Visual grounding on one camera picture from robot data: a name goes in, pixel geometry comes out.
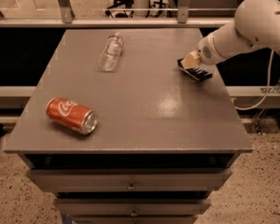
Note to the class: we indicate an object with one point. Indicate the white gripper with vent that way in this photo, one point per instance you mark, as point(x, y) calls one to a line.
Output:
point(205, 51)

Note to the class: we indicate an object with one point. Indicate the dark blue rxbar wrapper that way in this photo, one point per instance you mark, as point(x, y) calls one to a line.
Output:
point(198, 74)

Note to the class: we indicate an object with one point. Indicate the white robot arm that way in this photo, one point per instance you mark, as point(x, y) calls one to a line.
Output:
point(256, 25)

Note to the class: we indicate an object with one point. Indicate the clear plastic water bottle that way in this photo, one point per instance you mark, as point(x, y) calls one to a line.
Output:
point(109, 57)

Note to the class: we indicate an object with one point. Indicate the black office chair base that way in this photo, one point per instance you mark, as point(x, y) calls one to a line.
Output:
point(138, 9)

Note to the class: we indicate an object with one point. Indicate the grey drawer cabinet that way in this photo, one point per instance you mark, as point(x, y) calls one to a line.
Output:
point(151, 117)

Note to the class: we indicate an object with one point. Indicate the red coca-cola can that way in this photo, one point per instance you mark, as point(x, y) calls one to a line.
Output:
point(72, 115)

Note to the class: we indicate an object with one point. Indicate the top grey drawer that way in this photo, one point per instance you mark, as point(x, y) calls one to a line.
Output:
point(99, 181)

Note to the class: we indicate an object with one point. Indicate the grey drawer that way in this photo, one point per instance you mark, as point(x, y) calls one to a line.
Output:
point(99, 181)
point(132, 207)

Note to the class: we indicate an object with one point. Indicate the lower grey drawer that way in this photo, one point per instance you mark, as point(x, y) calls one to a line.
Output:
point(132, 207)

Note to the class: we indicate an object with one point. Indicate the metal railing with glass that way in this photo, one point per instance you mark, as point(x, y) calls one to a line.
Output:
point(91, 14)

